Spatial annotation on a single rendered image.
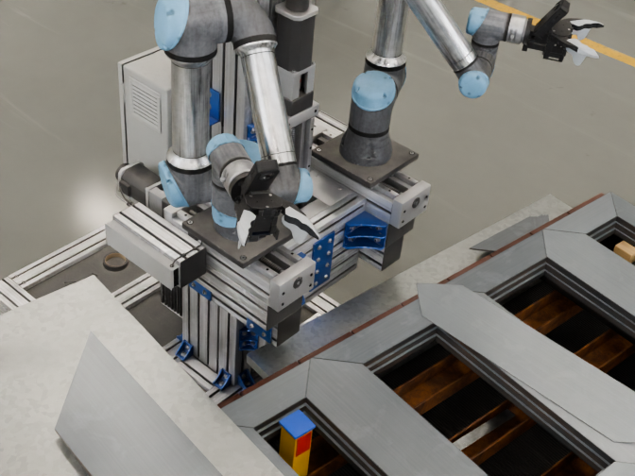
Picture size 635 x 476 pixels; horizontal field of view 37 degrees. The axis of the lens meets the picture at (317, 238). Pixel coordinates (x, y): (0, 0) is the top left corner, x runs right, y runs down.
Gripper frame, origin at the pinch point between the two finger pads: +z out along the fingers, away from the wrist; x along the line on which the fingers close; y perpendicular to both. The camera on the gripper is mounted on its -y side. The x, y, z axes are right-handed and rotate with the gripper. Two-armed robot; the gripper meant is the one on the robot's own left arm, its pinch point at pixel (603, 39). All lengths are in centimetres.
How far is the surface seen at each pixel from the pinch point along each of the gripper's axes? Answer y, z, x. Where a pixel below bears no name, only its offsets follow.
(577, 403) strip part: 48, 13, 81
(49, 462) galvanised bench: 21, -87, 146
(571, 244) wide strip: 57, 7, 19
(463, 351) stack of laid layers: 52, -16, 71
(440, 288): 52, -26, 52
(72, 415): 20, -87, 136
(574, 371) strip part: 50, 11, 70
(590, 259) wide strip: 56, 13, 24
